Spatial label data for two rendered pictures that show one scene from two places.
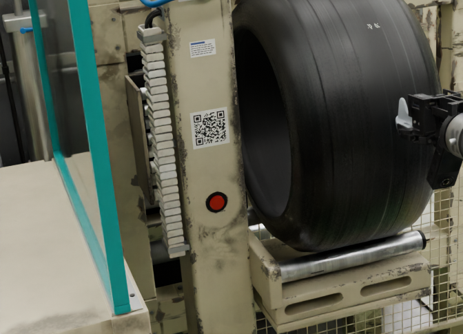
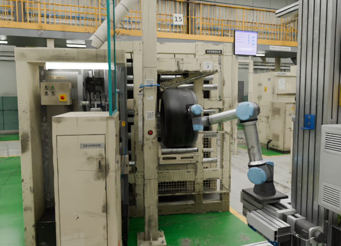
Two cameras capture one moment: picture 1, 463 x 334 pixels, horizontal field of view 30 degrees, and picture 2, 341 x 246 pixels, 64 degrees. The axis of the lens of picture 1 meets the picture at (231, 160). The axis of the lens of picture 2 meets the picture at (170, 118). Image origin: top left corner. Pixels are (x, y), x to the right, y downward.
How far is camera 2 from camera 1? 1.07 m
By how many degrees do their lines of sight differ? 19
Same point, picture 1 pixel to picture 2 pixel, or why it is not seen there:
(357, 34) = (180, 96)
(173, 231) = (140, 137)
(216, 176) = (150, 126)
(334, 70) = (174, 102)
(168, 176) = (140, 125)
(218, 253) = (149, 144)
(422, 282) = (196, 158)
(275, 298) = (159, 154)
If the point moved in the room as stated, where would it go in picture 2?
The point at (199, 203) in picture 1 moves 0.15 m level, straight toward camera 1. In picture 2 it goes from (146, 132) to (143, 134)
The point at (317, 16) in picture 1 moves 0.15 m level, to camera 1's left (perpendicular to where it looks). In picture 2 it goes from (173, 92) to (157, 93)
